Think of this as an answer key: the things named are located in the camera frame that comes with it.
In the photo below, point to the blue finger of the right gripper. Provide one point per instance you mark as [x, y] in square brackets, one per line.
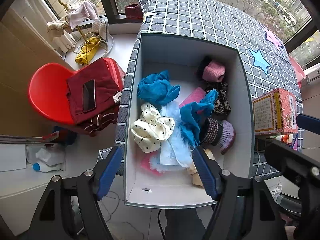
[309, 123]

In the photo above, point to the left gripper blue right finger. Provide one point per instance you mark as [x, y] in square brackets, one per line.
[208, 171]

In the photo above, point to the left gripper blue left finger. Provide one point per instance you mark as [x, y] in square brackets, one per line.
[109, 161]

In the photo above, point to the light blue fluffy cloth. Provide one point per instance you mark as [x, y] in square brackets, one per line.
[175, 153]

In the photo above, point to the purple brown knitted hat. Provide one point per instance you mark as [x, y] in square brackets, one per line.
[217, 133]

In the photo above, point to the white polka dot scrunchie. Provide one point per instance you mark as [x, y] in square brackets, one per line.
[151, 129]

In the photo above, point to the leopard print scarf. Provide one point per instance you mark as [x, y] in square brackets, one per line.
[221, 104]

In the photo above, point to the blue crinkled cloth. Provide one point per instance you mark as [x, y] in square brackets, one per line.
[157, 89]

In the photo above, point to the pink black knitted cuff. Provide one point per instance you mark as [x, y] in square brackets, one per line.
[210, 70]

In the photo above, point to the red yellow cardboard box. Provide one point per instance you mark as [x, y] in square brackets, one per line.
[275, 113]

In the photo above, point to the white plastic bottle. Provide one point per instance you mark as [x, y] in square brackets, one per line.
[47, 162]

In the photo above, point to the dark red garment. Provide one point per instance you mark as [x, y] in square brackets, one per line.
[107, 93]

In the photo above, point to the black smartphone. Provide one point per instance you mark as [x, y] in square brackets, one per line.
[88, 96]

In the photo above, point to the pink paper sheet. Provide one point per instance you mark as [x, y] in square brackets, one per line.
[196, 96]

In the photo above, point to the grey storage box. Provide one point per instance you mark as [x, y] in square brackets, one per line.
[181, 56]

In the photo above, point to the red plastic chair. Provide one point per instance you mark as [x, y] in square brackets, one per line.
[47, 92]

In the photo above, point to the yellow cloth on rack base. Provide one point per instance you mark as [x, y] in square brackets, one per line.
[88, 51]

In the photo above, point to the gold coat rack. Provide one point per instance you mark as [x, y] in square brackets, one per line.
[99, 28]

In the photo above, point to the pink cloth on rack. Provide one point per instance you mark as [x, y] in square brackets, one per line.
[86, 10]

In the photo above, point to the grey checked mattress cover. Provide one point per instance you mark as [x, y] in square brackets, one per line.
[263, 54]

